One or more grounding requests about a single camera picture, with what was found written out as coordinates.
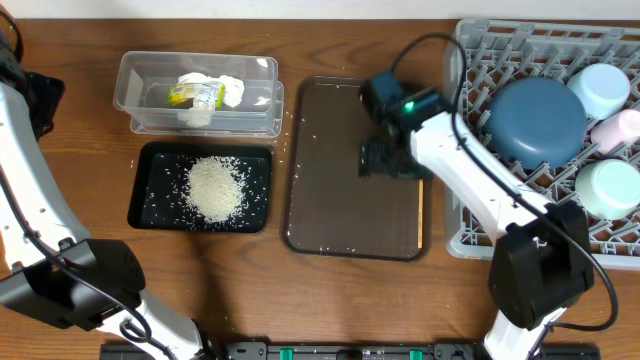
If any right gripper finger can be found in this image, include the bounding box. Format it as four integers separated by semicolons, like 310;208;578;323
358;138;394;177
392;163;433;181

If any wooden chopstick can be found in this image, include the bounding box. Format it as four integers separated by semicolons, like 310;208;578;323
417;180;424;249

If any dark blue plate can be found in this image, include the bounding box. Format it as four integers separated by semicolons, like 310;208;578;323
484;77;587;170

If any pile of white rice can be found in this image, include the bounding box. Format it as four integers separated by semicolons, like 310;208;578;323
144;153;269;231

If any yellow snack wrapper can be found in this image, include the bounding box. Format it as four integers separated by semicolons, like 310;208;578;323
168;82;226;110

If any white napkin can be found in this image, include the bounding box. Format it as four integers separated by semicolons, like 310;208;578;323
171;72;245;128

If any green bowl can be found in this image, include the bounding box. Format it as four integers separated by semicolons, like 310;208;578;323
575;159;639;220

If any pink cup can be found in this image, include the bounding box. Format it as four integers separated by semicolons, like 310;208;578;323
590;109;640;154

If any light blue bowl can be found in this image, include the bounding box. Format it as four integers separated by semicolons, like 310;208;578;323
567;63;631;120

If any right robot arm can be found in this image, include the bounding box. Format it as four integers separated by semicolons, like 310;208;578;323
359;71;594;359

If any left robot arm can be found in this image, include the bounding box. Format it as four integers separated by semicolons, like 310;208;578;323
1;35;216;359

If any dark brown serving tray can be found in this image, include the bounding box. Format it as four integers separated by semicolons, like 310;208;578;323
282;76;431;262

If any clear plastic bin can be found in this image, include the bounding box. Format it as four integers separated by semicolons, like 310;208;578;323
114;51;279;118

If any black plastic tray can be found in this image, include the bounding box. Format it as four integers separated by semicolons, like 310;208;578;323
127;142;272;233

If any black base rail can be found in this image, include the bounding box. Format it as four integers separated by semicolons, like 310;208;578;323
99;342;602;360

